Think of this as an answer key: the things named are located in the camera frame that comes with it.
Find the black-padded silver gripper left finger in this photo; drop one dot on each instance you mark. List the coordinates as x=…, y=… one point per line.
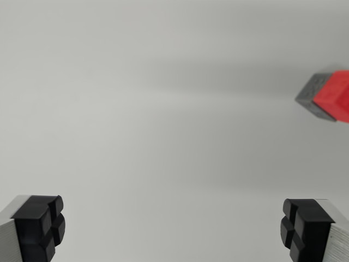
x=32, y=221

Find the black-padded silver gripper right finger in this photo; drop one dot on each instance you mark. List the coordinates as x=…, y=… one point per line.
x=310, y=223

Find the red embossed toy cube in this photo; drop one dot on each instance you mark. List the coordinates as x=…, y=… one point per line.
x=334, y=95

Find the grey embossed toy cube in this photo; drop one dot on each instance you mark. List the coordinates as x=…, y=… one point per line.
x=313, y=87

